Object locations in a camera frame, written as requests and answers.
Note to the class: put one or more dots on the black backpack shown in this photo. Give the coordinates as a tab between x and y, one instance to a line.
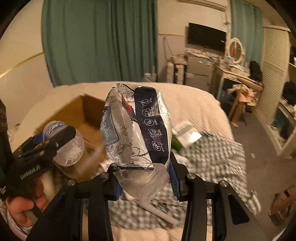
255	71

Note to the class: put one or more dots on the grey mini fridge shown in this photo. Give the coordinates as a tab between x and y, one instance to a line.
198	72

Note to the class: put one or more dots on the round white mirror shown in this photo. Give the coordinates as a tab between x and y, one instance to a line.
235	50

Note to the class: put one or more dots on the black wall television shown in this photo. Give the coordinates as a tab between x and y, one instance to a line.
207	37

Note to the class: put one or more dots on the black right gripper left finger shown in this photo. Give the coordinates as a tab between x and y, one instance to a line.
63	217

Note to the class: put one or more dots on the brown cardboard box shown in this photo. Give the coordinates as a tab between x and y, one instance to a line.
85	114

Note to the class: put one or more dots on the right green curtain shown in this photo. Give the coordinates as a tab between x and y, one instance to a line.
247	26

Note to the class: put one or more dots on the white dressing table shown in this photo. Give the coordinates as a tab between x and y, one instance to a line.
219	75

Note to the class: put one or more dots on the white shelf unit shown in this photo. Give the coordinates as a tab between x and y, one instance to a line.
274	66

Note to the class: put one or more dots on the white green medicine box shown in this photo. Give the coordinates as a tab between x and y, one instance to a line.
184	135

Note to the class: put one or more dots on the floral tissue pack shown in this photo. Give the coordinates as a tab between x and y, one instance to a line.
136	131

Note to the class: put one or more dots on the person left hand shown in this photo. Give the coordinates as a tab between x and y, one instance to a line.
18	205

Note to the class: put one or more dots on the wooden chair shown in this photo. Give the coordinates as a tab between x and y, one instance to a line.
247	93

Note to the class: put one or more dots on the green curtain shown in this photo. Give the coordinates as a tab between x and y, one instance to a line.
92	41
247	26

